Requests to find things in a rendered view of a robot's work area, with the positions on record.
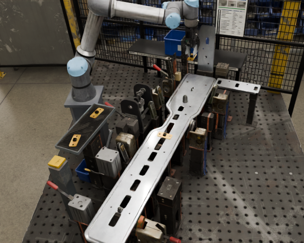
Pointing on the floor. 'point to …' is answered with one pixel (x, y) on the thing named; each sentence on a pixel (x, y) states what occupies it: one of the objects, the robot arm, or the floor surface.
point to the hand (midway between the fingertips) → (191, 54)
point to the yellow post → (283, 47)
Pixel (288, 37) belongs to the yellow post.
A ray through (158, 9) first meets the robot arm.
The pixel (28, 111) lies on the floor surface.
